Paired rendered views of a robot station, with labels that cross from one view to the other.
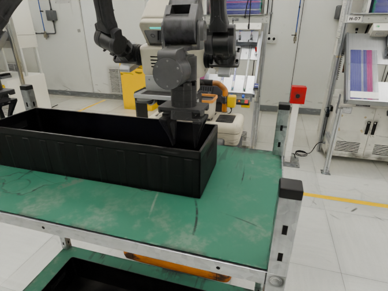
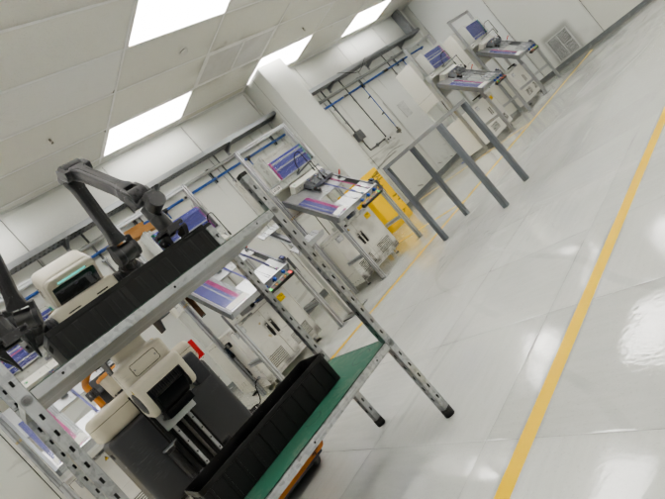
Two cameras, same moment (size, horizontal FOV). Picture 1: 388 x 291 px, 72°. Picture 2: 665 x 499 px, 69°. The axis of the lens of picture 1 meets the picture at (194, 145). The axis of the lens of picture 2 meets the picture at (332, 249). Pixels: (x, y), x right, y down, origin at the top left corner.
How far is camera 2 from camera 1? 146 cm
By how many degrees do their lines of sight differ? 55
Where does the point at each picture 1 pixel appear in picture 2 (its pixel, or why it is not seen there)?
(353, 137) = (270, 346)
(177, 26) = (137, 190)
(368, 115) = (258, 320)
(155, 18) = (56, 274)
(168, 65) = (154, 194)
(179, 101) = (166, 222)
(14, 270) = not seen: outside the picture
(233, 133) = (186, 348)
